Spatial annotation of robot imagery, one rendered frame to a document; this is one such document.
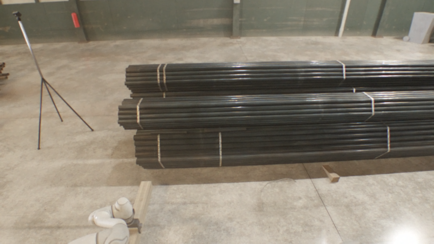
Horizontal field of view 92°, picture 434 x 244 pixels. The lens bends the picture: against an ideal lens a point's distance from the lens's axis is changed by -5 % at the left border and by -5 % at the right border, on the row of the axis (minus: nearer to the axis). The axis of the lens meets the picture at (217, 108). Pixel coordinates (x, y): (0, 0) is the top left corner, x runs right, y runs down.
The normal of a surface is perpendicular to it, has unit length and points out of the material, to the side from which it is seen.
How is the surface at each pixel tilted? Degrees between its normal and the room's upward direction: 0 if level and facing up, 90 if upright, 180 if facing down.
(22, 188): 0
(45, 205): 0
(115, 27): 90
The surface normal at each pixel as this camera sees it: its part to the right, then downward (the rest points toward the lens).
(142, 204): -0.01, -0.87
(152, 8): 0.04, 0.50
